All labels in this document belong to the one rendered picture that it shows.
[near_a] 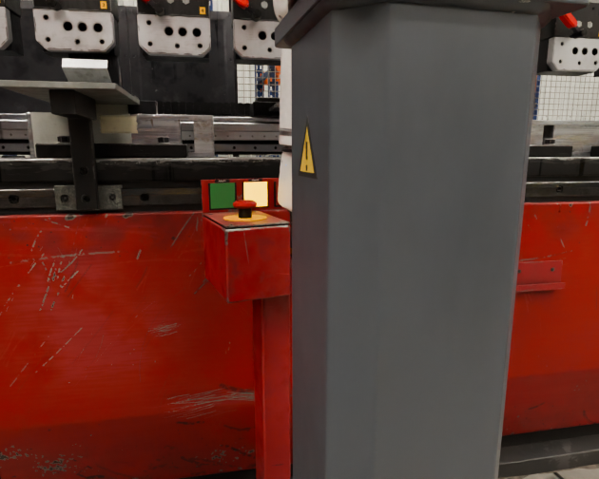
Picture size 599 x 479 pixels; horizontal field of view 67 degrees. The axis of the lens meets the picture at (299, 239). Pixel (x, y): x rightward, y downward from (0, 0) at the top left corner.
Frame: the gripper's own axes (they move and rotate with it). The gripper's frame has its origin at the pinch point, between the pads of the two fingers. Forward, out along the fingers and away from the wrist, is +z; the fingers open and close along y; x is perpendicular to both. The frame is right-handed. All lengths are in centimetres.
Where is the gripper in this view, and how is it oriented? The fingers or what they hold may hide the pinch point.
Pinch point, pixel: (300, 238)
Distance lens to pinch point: 78.8
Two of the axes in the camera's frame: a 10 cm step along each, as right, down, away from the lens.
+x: 9.1, -0.8, 4.0
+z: -0.4, 9.6, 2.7
